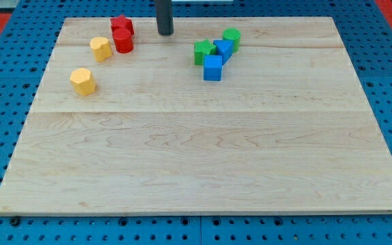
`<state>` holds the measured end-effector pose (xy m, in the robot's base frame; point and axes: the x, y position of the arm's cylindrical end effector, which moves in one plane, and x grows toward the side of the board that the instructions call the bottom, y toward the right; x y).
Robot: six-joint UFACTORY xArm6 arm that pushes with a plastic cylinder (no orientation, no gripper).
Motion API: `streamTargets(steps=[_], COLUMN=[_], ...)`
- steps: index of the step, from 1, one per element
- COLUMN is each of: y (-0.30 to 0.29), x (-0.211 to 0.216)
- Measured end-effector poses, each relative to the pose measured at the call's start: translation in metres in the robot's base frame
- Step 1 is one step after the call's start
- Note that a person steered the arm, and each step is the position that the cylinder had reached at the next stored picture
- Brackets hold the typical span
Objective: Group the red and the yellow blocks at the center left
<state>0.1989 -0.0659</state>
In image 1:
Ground light wooden board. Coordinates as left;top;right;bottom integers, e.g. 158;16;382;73
0;17;392;216

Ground red cylinder block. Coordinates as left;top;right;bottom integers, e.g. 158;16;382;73
112;28;133;54

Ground green cylinder block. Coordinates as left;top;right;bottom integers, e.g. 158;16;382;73
223;27;241;52

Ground yellow hexagon block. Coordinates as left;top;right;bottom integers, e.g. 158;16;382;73
70;68;96;96

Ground blue triangle block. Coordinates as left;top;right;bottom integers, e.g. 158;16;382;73
213;39;233;65

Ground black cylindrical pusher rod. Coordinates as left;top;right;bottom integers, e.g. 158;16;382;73
154;0;174;36

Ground red star block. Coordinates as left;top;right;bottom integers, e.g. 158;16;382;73
110;14;135;35

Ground green star block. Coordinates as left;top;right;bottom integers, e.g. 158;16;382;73
193;39;217;65

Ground yellow heart block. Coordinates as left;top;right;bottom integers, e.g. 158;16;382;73
90;37;113;63

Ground blue cube block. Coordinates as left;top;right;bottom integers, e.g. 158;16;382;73
203;54;223;81

